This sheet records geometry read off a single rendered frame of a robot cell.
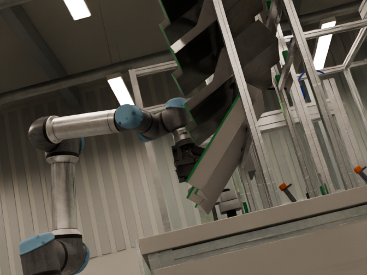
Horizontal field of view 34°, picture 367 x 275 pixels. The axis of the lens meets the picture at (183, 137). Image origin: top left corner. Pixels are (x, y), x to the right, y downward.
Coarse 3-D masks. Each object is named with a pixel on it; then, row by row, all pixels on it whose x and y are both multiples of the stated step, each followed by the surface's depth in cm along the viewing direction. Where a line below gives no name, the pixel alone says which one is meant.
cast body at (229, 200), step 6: (222, 192) 184; (228, 192) 183; (234, 192) 183; (222, 198) 183; (228, 198) 183; (234, 198) 183; (222, 204) 182; (228, 204) 182; (234, 204) 182; (222, 210) 182; (228, 210) 182
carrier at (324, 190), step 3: (318, 171) 181; (318, 174) 181; (321, 177) 181; (321, 180) 180; (321, 183) 180; (324, 183) 184; (321, 186) 187; (324, 186) 180; (306, 189) 185; (321, 189) 186; (324, 189) 179; (327, 189) 183; (321, 192) 187; (324, 192) 179; (327, 192) 183; (306, 195) 185; (309, 198) 184
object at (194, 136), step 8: (256, 80) 160; (264, 80) 164; (264, 88) 169; (224, 112) 163; (208, 120) 159; (216, 120) 163; (192, 128) 158; (200, 128) 160; (208, 128) 164; (216, 128) 168; (192, 136) 161; (200, 136) 165; (208, 136) 169; (200, 144) 170
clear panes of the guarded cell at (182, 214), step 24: (360, 48) 318; (336, 72) 346; (360, 72) 325; (264, 96) 341; (288, 96) 341; (312, 96) 341; (360, 96) 333; (360, 120) 335; (168, 144) 332; (264, 144) 331; (288, 144) 331; (360, 144) 330; (168, 168) 327; (288, 168) 326; (312, 168) 326; (336, 168) 326; (168, 192) 323; (168, 216) 318; (192, 216) 318
